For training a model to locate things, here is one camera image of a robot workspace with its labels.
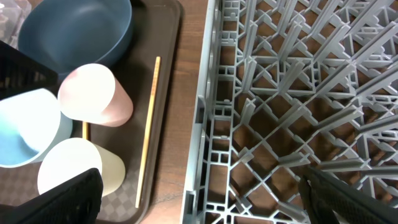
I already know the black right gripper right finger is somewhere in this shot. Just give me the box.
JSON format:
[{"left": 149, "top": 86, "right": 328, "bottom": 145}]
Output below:
[{"left": 298, "top": 166, "right": 397, "bottom": 224}]

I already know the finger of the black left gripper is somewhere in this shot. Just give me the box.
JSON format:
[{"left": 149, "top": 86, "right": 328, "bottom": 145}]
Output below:
[{"left": 1, "top": 41, "right": 58, "bottom": 100}]

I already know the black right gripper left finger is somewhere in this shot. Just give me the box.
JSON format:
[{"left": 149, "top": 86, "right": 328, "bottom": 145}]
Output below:
[{"left": 1, "top": 168, "right": 103, "bottom": 224}]

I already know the pale green cup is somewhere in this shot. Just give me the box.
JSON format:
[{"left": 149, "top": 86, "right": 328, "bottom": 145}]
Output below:
[{"left": 37, "top": 138, "right": 126, "bottom": 196}]

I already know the light blue bowl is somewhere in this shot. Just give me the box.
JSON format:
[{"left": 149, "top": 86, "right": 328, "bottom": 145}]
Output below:
[{"left": 1, "top": 88, "right": 73, "bottom": 168}]

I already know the pink cup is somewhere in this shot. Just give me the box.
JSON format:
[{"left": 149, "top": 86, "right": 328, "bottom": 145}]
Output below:
[{"left": 57, "top": 63, "right": 133, "bottom": 127}]

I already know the grey dishwasher rack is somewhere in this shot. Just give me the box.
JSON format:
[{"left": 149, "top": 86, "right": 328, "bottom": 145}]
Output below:
[{"left": 180, "top": 0, "right": 397, "bottom": 223}]

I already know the dark blue plate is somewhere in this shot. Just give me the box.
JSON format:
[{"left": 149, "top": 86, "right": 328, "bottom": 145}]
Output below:
[{"left": 17, "top": 0, "right": 133, "bottom": 80}]

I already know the clear plastic bin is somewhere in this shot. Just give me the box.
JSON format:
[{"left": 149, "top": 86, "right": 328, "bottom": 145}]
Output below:
[{"left": 0, "top": 0, "right": 32, "bottom": 49}]

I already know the left wooden chopstick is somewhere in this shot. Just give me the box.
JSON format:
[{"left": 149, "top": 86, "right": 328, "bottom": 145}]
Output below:
[{"left": 81, "top": 121, "right": 90, "bottom": 140}]

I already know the wooden chopstick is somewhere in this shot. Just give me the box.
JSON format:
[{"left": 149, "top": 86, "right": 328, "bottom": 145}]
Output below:
[
  {"left": 81, "top": 121, "right": 90, "bottom": 140},
  {"left": 135, "top": 56, "right": 161, "bottom": 208}
]

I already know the right wooden chopstick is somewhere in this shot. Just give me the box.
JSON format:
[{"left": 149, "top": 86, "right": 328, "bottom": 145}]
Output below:
[{"left": 135, "top": 56, "right": 161, "bottom": 208}]

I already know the brown serving tray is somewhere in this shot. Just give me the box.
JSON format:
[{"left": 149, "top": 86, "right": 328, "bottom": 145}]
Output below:
[{"left": 1, "top": 1, "right": 182, "bottom": 223}]

